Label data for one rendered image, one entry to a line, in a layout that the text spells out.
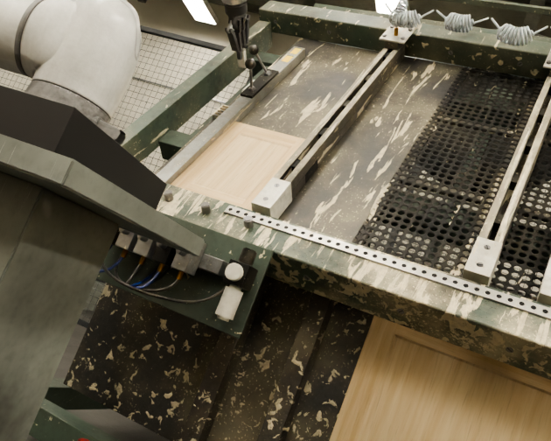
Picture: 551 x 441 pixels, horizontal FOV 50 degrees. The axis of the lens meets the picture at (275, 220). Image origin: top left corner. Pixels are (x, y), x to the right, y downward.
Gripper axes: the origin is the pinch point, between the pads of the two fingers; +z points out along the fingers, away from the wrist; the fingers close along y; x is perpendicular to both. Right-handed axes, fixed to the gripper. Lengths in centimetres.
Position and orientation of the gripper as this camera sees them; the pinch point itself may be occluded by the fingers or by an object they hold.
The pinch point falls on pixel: (241, 58)
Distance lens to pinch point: 217.3
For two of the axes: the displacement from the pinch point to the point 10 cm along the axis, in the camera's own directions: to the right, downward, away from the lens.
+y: -4.8, 6.2, -6.2
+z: 0.7, 7.4, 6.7
